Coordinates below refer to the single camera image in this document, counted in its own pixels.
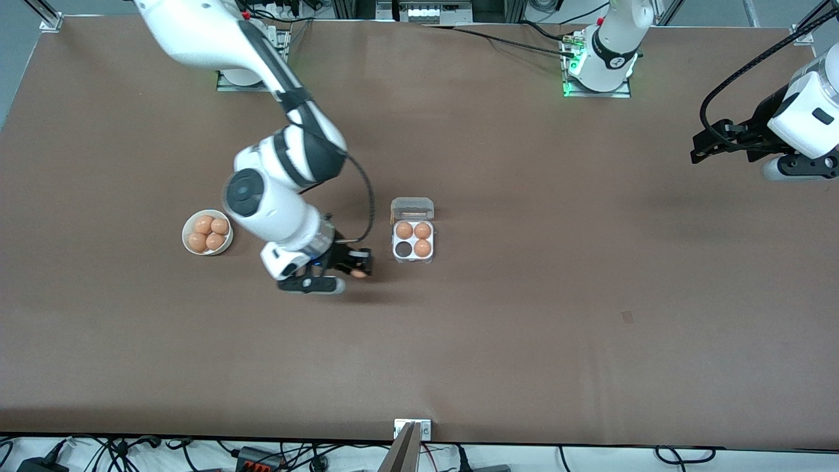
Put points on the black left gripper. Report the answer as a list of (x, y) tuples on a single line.
[(759, 126)]

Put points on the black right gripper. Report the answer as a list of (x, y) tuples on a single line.
[(339, 254)]

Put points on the clear plastic egg box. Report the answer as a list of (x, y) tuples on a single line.
[(413, 208)]

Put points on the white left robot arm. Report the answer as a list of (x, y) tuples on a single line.
[(606, 59)]

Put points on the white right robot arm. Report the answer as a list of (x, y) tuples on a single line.
[(262, 203)]

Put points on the white round bowl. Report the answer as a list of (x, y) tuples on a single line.
[(227, 244)]

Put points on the black orange power adapter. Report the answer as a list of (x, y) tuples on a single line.
[(259, 459)]

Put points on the white power strip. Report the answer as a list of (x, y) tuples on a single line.
[(432, 13)]

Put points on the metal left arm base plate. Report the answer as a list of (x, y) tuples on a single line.
[(619, 94)]

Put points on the silver corner bracket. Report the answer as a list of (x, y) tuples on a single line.
[(802, 36), (51, 23)]

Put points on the silver table edge bracket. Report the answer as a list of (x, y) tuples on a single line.
[(426, 429)]

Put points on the grey camera mount beam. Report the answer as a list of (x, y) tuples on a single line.
[(401, 455)]

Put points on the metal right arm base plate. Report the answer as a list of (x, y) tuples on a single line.
[(226, 88)]

